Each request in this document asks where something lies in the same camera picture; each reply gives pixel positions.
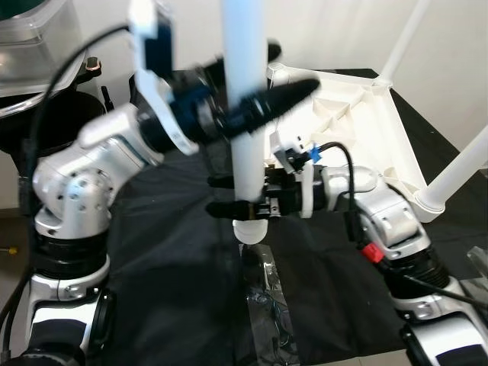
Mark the black round basin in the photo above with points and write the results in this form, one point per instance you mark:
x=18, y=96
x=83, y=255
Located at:
x=46, y=95

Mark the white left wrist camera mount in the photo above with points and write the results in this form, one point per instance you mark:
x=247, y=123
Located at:
x=145, y=15

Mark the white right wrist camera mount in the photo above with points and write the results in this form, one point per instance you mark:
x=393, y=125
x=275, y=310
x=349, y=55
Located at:
x=290, y=149

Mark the white plastic table top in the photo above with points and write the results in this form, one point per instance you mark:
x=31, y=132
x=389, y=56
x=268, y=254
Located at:
x=358, y=130

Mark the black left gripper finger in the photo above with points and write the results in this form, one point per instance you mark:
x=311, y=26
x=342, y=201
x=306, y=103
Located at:
x=278, y=103
x=272, y=52

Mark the dark blue thin rod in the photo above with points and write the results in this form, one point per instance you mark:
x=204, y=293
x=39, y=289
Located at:
x=107, y=99

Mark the clear plastic storage box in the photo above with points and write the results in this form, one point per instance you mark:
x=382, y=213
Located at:
x=38, y=38

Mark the black wooden stool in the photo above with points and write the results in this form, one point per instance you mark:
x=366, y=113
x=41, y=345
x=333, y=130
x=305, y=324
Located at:
x=69, y=130

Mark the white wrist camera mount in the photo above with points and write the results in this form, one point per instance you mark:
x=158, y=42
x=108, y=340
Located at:
x=290, y=149
x=145, y=15

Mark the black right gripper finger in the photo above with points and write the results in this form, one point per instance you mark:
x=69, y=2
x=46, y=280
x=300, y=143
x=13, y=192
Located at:
x=232, y=210
x=221, y=181

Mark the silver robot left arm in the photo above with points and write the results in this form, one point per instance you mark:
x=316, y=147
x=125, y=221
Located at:
x=76, y=183

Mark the copper round knob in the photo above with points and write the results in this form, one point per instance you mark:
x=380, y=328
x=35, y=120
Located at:
x=94, y=65

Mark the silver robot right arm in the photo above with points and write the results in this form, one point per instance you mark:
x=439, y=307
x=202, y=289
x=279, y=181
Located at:
x=389, y=221

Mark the yellow screwdriver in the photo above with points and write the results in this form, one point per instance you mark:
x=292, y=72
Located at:
x=8, y=248

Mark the clear tape patch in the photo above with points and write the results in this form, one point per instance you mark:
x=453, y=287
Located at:
x=476, y=255
x=271, y=305

